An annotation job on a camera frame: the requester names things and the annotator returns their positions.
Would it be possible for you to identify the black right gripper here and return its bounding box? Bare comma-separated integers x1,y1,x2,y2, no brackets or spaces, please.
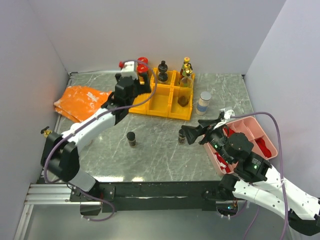
180,117,233,164

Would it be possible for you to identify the small black cap shaker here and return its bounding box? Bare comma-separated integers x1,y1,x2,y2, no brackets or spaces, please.
178,128,186,145
126,131,137,148

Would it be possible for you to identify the red lid sauce jar front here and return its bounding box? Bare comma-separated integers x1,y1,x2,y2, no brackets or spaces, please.
136,64,149,80

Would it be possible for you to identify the red lid sauce jar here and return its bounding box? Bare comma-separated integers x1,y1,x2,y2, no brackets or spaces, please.
137,57,149,66
136,64,149,80

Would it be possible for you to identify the red lid sauce jar back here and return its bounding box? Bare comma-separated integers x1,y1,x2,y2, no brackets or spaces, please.
137,57,149,66

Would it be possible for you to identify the white powder bottle black cap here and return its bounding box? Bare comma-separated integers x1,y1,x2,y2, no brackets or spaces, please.
158,60,168,74

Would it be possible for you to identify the glass oil bottle gold spout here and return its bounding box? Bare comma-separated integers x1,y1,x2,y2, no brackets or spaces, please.
177,67,193,107

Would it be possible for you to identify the chili sauce bottle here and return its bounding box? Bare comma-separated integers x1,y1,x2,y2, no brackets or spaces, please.
183,57,192,68
178,63,187,85

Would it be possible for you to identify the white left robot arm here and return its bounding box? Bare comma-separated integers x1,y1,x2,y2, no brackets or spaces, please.
41,71,152,201

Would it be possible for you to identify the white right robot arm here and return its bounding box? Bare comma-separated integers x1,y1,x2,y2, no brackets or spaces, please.
182,120,320,236

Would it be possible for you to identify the yellow bin back left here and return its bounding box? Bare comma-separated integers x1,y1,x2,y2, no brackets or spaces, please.
138,69,154,85

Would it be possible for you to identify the yellow bin front right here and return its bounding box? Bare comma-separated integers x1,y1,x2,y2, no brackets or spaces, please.
168,86,193,121

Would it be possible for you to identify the white peppercorn jar silver lid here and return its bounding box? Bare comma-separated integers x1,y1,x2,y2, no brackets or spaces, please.
196,91,212,116

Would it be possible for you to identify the red santa toy front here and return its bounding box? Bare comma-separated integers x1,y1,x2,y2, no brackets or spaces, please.
215,152,234,174

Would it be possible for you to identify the red santa toy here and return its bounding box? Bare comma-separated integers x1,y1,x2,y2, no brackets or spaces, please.
255,137,272,158
215,152,234,174

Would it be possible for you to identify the orange white cloth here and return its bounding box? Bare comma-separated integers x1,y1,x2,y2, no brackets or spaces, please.
53,85,112,123

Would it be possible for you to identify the pink divided organizer tray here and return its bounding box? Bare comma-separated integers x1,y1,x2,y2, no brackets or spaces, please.
203,116,278,177

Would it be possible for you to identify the red santa toy back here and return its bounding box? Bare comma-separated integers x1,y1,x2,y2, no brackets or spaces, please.
255,137,272,158

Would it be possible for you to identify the silver cap spice bottle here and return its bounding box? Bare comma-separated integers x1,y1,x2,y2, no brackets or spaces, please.
70,122,80,132

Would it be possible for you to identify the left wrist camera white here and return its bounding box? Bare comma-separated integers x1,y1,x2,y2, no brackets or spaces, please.
118,61,139,80

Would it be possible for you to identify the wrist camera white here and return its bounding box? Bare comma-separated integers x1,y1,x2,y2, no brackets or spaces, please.
118,61,139,80
213,107,235,130

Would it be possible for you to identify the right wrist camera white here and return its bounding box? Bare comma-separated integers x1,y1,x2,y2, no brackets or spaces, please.
213,107,235,130

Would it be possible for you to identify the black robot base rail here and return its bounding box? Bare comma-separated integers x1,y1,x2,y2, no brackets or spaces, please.
70,180,246,217

